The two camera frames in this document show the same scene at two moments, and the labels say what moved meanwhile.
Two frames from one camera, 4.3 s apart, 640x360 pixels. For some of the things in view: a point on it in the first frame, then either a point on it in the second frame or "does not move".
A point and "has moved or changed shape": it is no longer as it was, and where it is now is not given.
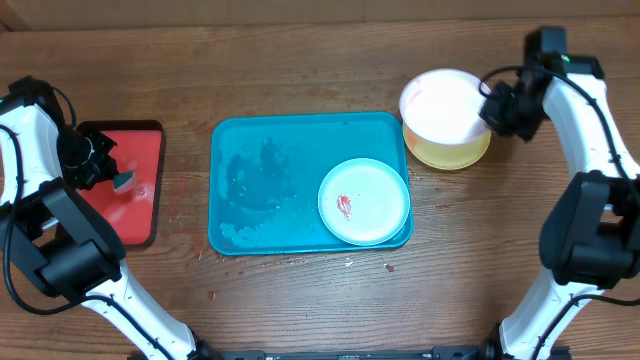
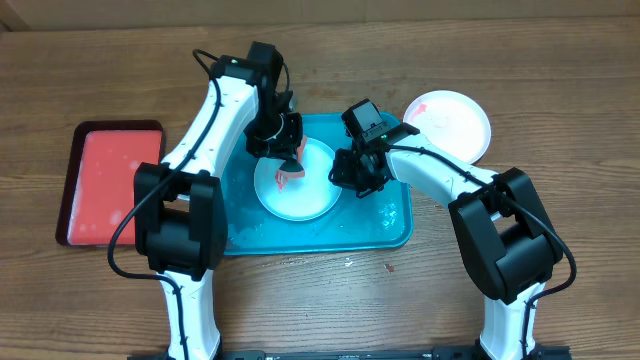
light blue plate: x=364 y=201 -> x=305 y=198
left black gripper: x=87 y=177 -> x=282 y=150
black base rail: x=437 y=353 does not move
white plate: x=442 y=107 has moved or changed shape
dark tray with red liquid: x=133 y=214 does not move
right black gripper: x=486 y=112 -> x=345 y=179
